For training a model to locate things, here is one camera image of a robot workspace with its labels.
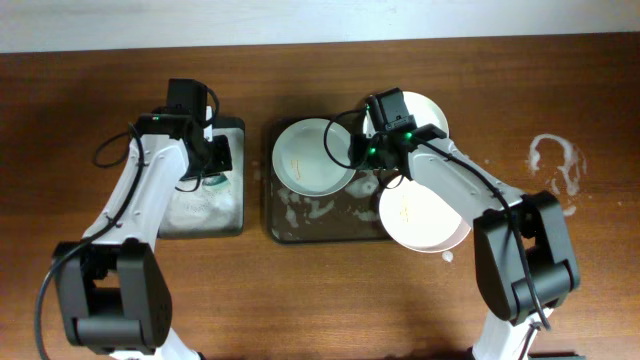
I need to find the green yellow sponge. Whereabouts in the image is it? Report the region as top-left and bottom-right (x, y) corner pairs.
(202, 173), (229, 187)

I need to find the cream plate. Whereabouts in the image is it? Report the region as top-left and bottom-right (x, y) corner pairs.
(362, 90), (450, 173)

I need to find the pale blue plate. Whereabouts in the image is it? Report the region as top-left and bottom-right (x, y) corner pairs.
(271, 118), (355, 197)

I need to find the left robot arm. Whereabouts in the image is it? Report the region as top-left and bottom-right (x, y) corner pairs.
(47, 111), (245, 359)

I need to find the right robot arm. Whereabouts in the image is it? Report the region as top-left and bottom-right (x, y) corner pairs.
(348, 125), (581, 359)

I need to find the black soapy water tray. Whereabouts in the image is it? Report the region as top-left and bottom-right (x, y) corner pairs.
(158, 117), (245, 239)

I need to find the dark brown serving tray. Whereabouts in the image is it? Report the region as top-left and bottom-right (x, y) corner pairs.
(262, 118), (398, 245)

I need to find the white plate lower right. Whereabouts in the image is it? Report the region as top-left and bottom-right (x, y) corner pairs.
(378, 175), (471, 253)

